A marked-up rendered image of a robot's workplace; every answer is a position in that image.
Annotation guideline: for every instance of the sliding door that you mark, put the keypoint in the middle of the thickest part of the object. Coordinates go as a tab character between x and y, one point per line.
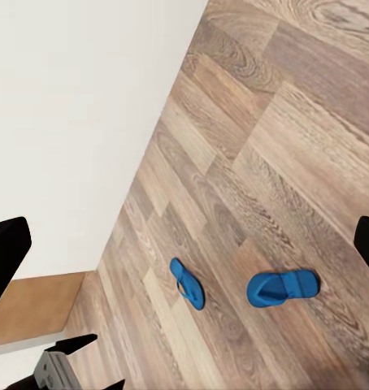
37	306

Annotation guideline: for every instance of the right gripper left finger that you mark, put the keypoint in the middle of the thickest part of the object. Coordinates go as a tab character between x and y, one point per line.
15	241

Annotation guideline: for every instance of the sandal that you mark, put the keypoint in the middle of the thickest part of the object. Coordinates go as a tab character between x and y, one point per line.
193	290
273	289

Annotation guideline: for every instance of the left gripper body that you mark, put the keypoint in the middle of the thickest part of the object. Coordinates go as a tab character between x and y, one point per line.
29	383

